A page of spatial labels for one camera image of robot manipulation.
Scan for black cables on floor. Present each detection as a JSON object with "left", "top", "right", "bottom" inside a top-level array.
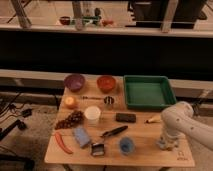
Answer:
[{"left": 0, "top": 92, "right": 34, "bottom": 141}]

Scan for black sponge block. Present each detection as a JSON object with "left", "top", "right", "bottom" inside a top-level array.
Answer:
[{"left": 115, "top": 113, "right": 136, "bottom": 123}]

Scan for white plastic cup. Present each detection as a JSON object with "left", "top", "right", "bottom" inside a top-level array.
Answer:
[{"left": 84, "top": 106, "right": 101, "bottom": 125}]

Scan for blue small cup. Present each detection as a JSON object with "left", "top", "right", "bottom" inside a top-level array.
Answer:
[{"left": 119, "top": 137, "right": 135, "bottom": 155}]

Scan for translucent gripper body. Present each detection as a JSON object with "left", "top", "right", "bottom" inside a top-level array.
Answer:
[{"left": 161, "top": 133, "right": 179, "bottom": 147}]

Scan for wooden table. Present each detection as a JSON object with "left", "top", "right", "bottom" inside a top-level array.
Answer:
[{"left": 45, "top": 78, "right": 195, "bottom": 167}]

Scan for light blue towel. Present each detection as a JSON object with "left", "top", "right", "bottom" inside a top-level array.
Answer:
[{"left": 156, "top": 139, "right": 178, "bottom": 151}]

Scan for metal measuring spoon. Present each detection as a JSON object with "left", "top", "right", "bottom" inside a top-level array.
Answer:
[{"left": 82, "top": 96, "right": 115, "bottom": 106}]

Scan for purple bowl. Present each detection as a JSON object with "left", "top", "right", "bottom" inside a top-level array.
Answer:
[{"left": 64, "top": 74, "right": 85, "bottom": 92}]

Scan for dark grape bunch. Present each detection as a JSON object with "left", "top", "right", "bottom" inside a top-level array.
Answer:
[{"left": 55, "top": 110, "right": 84, "bottom": 130}]

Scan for blue folded cloth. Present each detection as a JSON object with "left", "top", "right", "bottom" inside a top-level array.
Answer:
[{"left": 73, "top": 126, "right": 91, "bottom": 148}]

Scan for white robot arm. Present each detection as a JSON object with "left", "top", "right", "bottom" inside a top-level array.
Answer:
[{"left": 158, "top": 101, "right": 213, "bottom": 150}]

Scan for orange bowl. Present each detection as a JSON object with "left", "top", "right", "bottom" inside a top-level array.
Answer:
[{"left": 97, "top": 75, "right": 116, "bottom": 93}]

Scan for red chili pepper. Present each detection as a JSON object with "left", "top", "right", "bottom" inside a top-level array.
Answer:
[{"left": 54, "top": 132, "right": 73, "bottom": 154}]

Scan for orange round fruit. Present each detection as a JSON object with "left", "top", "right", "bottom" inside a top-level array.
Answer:
[{"left": 64, "top": 96, "right": 77, "bottom": 109}]

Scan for black handled knife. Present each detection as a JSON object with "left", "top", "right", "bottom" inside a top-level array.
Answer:
[{"left": 100, "top": 125, "right": 128, "bottom": 138}]

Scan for green plastic tray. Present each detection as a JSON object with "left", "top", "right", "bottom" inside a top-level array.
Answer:
[{"left": 123, "top": 75, "right": 177, "bottom": 110}]

